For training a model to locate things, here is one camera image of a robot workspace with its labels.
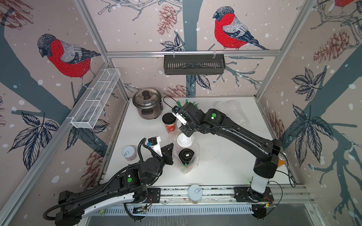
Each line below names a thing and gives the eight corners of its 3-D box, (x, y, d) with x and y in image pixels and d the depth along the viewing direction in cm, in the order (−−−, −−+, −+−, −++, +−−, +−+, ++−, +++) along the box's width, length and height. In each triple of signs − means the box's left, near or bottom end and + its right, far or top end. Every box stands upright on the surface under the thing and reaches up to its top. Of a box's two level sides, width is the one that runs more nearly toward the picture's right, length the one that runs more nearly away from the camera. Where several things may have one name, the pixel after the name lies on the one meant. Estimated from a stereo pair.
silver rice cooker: (137, 123, 106) (128, 105, 90) (142, 104, 119) (135, 86, 103) (161, 123, 106) (157, 105, 90) (163, 104, 119) (160, 86, 103)
